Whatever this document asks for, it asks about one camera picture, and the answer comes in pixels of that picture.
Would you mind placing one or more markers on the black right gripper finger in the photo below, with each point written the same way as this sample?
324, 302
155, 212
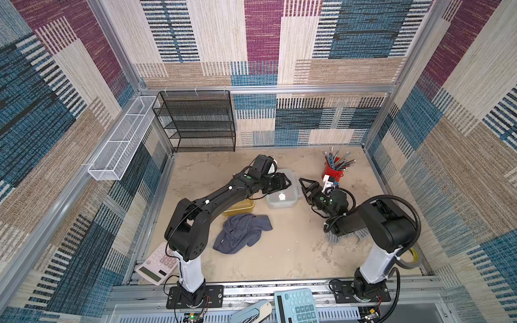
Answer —
313, 199
308, 185

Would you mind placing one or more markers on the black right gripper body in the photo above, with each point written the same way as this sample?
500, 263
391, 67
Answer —
313, 191

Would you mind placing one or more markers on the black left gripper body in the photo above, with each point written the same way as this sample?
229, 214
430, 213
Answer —
262, 182

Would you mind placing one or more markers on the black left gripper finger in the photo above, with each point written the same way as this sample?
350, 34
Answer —
277, 187
281, 178

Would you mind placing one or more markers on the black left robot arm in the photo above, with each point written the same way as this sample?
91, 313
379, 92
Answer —
188, 230

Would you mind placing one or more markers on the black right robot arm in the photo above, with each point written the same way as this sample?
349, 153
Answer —
393, 224

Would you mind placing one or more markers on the yellow lunch box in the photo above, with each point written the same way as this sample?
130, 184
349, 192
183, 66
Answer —
244, 207

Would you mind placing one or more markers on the red pencil cup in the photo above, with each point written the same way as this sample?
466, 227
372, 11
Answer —
337, 174

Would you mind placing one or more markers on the grey striped cloth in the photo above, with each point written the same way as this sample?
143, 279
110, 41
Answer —
360, 235

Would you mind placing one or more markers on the dark blue cloth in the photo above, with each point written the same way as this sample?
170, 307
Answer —
240, 231

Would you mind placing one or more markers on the black mesh shelf rack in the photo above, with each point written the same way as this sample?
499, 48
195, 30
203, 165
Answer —
197, 121

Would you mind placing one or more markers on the grey tape roll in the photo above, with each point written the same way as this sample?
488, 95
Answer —
411, 259

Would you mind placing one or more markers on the teal calculator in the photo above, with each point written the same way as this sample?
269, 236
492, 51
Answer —
295, 306

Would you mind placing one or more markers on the light blue handheld device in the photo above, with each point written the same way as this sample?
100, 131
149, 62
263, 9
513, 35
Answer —
255, 313

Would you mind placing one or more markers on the pink calculator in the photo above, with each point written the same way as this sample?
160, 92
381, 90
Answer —
158, 266

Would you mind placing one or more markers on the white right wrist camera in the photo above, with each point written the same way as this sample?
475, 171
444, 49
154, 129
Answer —
329, 184

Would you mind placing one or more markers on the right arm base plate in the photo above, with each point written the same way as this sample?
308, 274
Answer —
357, 291

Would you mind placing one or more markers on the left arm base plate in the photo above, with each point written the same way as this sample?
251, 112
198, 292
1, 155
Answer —
207, 296

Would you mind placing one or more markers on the white wire basket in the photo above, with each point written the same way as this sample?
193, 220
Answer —
116, 154

